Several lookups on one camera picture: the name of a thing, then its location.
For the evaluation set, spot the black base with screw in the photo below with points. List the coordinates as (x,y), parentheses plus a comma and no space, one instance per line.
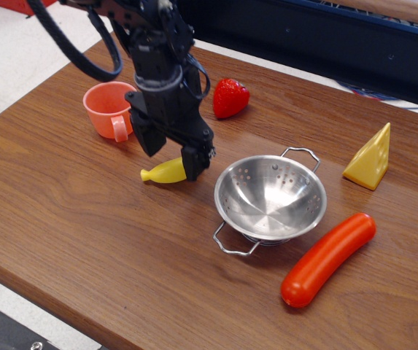
(42,332)

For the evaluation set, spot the steel colander with handles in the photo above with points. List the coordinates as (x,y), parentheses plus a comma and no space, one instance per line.
(269,199)

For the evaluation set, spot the red toy sausage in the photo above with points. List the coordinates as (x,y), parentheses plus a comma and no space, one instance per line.
(312,271)

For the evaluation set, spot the red toy strawberry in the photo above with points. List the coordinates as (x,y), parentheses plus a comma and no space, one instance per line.
(230,97)

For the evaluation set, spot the wooden rail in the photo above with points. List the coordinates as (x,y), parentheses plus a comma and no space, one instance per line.
(401,9)

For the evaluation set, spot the red box on floor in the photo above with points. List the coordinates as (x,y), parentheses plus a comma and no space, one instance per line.
(20,6)

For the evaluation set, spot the pink plastic cup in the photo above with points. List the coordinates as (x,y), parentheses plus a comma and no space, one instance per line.
(108,110)

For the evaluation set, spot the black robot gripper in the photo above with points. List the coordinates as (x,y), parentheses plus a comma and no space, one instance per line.
(169,109)

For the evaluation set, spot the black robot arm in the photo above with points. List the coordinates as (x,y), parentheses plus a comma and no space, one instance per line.
(153,34)

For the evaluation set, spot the yellow toy banana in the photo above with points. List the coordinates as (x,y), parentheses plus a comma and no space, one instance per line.
(171,171)

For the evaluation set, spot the yellow toy cheese wedge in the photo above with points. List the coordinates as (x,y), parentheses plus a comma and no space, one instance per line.
(370,163)

